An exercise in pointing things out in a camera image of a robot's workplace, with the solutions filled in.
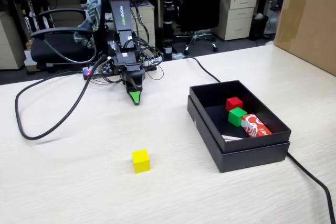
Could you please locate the red wooden cube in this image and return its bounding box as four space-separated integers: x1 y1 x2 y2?
225 97 244 112

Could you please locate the yellow wooden cube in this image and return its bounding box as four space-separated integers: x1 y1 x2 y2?
132 149 151 174

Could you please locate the thin black wire bundle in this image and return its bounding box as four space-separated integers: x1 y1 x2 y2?
125 0 165 81

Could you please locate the controller board with red light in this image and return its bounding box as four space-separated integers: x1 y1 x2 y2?
82 65 106 81

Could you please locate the long thick black cable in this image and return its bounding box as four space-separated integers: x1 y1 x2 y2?
183 55 336 224

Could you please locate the large brown cardboard box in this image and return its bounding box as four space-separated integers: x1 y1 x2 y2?
274 0 336 77

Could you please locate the beige drawer cabinet behind arm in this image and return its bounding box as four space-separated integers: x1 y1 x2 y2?
130 1 156 48

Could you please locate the black vertical pole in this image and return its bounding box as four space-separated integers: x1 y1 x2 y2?
162 0 175 61

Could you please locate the beige cabinet at room edge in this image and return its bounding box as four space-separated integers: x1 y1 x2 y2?
0 11 26 70

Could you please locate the grey striped cloth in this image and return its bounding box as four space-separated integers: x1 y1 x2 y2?
73 0 102 49

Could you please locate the green wooden cube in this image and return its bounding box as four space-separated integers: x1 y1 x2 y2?
227 107 248 127

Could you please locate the thick black looped cable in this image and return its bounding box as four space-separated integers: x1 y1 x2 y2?
15 55 108 141

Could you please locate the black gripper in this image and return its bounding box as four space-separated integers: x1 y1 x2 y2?
114 51 146 106

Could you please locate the black waste bin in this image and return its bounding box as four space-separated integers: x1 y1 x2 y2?
249 13 270 41

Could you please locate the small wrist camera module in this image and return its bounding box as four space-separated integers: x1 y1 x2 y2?
98 55 116 77

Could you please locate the black mesh office chair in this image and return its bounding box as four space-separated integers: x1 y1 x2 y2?
174 0 228 56

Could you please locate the orange and white carton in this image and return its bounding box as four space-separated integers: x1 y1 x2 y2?
241 113 272 138

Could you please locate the black cardboard box tray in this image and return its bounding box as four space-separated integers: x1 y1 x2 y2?
189 79 292 154

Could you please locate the beige three-drawer cabinet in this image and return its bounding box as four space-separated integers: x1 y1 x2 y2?
212 0 258 41

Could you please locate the black office chair with armrests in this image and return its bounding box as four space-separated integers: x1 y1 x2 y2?
29 0 111 72

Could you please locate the white paper sheet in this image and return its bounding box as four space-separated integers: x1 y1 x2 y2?
222 134 245 142

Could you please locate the black open box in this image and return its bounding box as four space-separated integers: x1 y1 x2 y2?
187 95 291 174

